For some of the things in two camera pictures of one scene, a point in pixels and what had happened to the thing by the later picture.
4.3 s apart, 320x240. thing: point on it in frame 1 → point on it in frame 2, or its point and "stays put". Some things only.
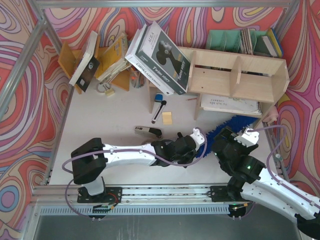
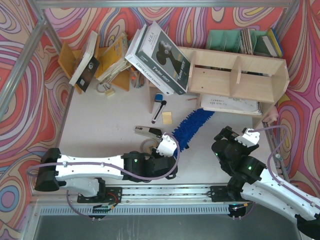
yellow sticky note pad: [167, 118] stays put
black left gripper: [186, 144] → [169, 164]
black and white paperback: [87, 66] stays put
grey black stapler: [149, 131] stays put
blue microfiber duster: [236, 124] → [189, 126]
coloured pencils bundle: [137, 78] stays put
